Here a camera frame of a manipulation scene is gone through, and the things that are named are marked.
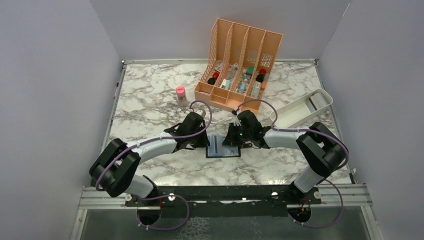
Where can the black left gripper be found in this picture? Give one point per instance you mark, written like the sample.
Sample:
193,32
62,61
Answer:
203,142

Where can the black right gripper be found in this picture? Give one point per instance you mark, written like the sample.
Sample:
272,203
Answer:
230,140

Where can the black leather card holder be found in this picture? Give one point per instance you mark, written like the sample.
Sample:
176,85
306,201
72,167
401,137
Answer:
226,151

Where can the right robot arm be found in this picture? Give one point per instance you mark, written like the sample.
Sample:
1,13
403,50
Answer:
323,151

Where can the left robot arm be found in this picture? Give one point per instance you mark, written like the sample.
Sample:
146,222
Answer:
115,169

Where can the pink cartoon bottle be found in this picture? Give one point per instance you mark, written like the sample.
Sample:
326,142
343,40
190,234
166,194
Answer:
181,96

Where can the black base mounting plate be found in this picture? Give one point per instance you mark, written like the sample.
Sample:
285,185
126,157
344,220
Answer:
222,201

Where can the teal cap tube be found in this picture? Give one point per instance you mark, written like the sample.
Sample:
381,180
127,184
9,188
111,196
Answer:
247,74

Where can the peach desk organizer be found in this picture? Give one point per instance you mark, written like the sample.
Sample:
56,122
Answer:
233,47

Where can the white plastic tray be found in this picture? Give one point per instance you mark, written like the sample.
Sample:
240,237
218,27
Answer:
296,113

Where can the aluminium table frame rail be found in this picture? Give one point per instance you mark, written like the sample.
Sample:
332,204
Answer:
345,213

